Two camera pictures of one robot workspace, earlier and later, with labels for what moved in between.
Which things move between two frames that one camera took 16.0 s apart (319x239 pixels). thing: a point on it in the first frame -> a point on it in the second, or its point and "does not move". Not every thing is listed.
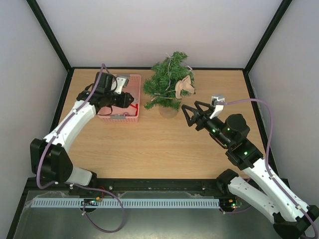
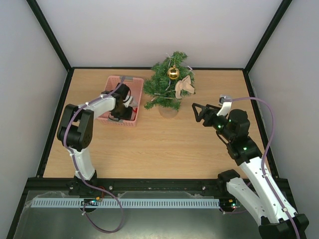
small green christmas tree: x=161 y=83 does not move
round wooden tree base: x=167 y=112 does not move
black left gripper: x=124 y=102 -> x=127 y=116
